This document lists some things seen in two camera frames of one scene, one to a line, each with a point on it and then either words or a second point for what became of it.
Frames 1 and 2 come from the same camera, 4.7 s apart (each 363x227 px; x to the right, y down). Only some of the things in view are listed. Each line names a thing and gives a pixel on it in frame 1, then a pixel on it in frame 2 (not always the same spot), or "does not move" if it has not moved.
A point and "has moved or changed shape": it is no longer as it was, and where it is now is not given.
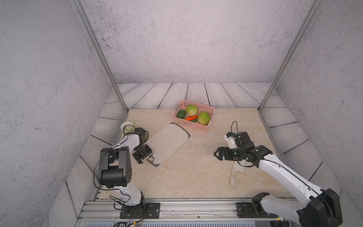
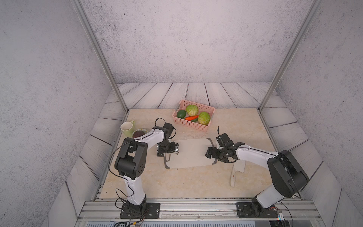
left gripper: (149, 152) -> (173, 150)
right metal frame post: (309, 17) does not move
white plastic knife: (238, 166) does not move
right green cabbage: (203, 118) does not move
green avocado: (181, 114) does not move
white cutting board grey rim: (165, 143) has moved or changed shape
